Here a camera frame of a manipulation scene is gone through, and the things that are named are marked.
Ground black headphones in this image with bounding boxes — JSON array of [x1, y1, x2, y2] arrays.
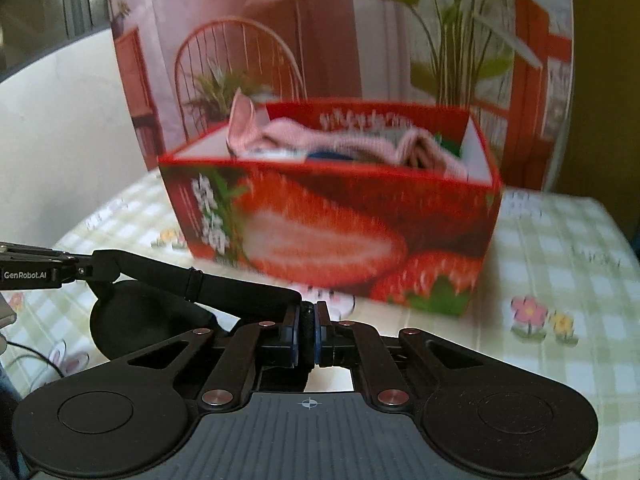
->
[[87, 250, 302, 360]]

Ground blue plastic packet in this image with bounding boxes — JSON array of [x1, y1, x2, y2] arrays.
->
[[305, 151, 355, 162]]

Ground pink knitted cloth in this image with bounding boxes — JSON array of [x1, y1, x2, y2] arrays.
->
[[226, 92, 469, 180]]

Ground green tassel ornament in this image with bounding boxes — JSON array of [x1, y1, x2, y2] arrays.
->
[[433, 132, 461, 158]]

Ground printed room backdrop poster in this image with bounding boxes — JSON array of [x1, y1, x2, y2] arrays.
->
[[106, 0, 573, 190]]

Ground red strawberry cardboard box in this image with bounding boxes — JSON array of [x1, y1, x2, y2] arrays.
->
[[160, 99, 501, 315]]

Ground green checkered tablecloth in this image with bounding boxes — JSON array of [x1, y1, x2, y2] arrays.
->
[[2, 171, 639, 479]]

